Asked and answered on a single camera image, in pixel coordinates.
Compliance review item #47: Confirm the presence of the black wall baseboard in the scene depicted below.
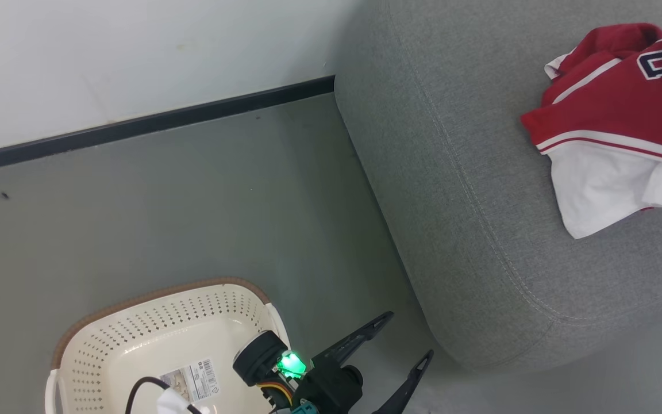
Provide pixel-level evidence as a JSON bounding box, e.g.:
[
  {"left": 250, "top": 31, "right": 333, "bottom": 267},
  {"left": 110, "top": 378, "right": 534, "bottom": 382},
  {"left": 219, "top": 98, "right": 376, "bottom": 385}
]
[{"left": 0, "top": 75, "right": 336, "bottom": 175}]

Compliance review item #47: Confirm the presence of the printed label sticker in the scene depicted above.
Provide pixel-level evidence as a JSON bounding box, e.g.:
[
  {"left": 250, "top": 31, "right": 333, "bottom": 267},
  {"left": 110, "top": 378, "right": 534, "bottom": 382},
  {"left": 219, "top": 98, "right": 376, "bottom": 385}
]
[{"left": 160, "top": 358, "right": 221, "bottom": 404}]

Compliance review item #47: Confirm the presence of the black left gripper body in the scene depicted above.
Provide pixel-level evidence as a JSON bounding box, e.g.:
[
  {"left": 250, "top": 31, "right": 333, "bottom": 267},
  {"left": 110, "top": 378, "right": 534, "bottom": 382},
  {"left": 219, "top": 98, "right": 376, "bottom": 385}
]
[{"left": 276, "top": 351, "right": 364, "bottom": 414}]

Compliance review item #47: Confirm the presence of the white cable tag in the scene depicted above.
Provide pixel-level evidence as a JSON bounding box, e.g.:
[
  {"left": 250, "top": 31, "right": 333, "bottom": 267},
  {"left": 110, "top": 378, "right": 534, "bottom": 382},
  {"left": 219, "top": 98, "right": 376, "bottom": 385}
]
[{"left": 155, "top": 389, "right": 212, "bottom": 414}]

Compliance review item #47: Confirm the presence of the red and white clothing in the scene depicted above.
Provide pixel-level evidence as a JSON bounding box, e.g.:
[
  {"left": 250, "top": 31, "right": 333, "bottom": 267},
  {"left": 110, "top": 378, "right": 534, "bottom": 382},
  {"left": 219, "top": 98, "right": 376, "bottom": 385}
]
[{"left": 519, "top": 0, "right": 662, "bottom": 240}]

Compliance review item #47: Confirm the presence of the grey fabric sofa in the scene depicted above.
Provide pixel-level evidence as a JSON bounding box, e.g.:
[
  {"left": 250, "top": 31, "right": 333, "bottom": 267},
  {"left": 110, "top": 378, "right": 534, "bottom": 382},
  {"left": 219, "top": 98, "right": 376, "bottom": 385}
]
[{"left": 333, "top": 0, "right": 662, "bottom": 372}]

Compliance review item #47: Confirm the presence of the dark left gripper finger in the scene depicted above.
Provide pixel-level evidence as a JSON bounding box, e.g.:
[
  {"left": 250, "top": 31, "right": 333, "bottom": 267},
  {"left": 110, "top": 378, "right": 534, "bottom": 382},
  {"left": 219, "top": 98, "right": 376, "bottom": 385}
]
[
  {"left": 312, "top": 311, "right": 395, "bottom": 370},
  {"left": 371, "top": 349, "right": 434, "bottom": 414}
]

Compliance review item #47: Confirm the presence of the cream perforated laundry basket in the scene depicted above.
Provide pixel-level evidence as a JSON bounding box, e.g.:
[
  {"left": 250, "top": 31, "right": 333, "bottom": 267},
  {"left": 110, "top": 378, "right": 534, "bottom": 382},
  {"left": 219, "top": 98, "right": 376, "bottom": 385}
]
[{"left": 44, "top": 277, "right": 292, "bottom": 414}]

